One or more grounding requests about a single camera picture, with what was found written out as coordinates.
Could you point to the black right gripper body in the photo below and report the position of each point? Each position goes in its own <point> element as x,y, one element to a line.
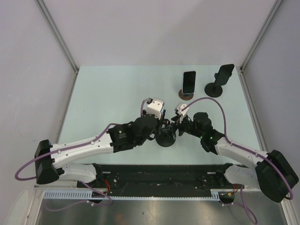
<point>185,125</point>

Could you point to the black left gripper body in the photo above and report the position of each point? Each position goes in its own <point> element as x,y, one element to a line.
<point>139,142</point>

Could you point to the black clamp phone stand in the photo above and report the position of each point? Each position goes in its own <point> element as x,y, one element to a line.
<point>165,135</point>

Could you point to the white cased phone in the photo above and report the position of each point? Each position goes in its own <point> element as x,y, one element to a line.
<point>188,86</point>

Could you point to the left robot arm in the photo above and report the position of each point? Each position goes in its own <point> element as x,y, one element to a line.
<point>55,162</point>

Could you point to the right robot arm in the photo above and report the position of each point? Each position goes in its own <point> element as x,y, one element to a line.
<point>269,172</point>

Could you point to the wooden base phone stand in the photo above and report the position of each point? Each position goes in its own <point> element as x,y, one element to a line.
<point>185,97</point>

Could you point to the black tall phone stand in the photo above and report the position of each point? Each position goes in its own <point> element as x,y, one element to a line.
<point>214,89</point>

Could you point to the black phone on tall stand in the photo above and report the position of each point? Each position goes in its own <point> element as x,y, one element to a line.
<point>223,75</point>

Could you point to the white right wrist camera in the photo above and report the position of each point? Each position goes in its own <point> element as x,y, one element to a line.
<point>181,110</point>

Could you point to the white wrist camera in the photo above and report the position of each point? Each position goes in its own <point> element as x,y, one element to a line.
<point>181,110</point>
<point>155,107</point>

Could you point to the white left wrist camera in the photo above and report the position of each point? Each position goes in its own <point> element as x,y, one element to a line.
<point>155,107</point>

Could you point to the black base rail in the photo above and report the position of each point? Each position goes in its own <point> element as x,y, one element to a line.
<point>163,180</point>

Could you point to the aluminium corner post left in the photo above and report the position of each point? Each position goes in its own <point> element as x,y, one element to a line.
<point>57,34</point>

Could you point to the aluminium corner post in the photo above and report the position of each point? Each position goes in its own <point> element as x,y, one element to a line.
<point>57,34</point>
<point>262,32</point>

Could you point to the aluminium corner post right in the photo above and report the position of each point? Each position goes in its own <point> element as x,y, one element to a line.
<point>262,32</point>

